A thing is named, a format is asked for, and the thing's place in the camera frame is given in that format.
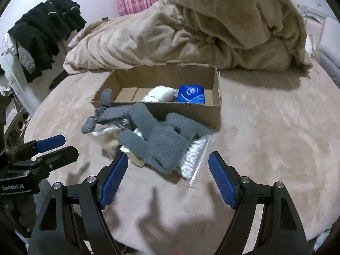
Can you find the grey pillow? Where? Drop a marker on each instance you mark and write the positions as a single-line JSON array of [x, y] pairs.
[[331, 69]]

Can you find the white rolled cloth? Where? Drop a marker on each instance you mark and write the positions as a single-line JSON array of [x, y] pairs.
[[160, 94]]

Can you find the black suitcase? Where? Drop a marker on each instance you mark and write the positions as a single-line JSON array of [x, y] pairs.
[[58, 80]]

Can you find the white floral pillow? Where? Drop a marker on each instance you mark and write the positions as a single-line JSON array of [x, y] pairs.
[[329, 43]]

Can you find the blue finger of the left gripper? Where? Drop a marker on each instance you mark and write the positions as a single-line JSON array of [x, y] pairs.
[[50, 142], [43, 165]]

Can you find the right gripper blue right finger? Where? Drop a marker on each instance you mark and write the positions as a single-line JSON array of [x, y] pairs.
[[281, 230]]

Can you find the beige bed sheet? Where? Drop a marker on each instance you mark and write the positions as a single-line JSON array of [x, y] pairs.
[[274, 126]]

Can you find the beige rumpled duvet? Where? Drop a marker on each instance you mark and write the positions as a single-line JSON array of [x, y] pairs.
[[252, 34]]

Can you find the silver foil snack bag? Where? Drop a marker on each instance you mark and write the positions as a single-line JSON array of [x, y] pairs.
[[107, 135]]

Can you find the black clothes on rack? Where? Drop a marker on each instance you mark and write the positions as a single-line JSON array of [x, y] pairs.
[[37, 34]]

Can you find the brown cardboard box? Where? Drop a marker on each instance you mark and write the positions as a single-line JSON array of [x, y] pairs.
[[132, 85]]

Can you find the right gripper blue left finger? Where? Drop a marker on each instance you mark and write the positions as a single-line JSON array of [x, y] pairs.
[[71, 219]]

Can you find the cotton swab zip bag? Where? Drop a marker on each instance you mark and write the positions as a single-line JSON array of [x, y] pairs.
[[189, 164]]

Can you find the grey patterned sock pair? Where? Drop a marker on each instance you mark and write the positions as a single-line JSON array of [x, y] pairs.
[[106, 114]]

